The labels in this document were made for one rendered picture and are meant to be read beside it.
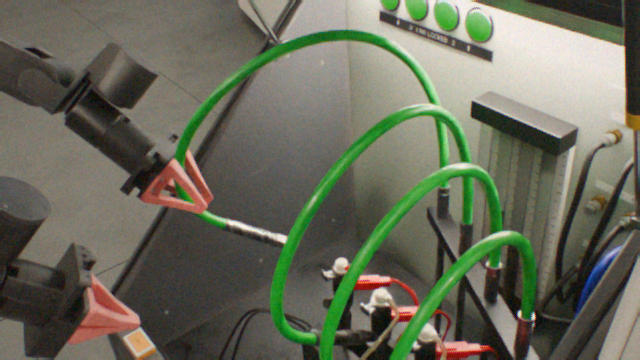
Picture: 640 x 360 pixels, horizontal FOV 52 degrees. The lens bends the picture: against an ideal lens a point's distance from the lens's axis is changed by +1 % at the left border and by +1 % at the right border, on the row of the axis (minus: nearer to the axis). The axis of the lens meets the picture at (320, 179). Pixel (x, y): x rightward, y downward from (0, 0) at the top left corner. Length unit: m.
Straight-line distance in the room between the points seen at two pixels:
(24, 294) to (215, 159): 0.51
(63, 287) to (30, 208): 0.10
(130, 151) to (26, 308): 0.26
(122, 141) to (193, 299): 0.46
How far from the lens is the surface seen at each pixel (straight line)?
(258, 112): 1.11
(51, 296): 0.69
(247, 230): 0.93
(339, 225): 1.37
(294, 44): 0.80
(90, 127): 0.87
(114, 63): 0.86
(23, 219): 0.61
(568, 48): 0.88
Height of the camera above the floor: 1.74
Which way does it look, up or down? 35 degrees down
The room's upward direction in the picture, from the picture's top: 5 degrees counter-clockwise
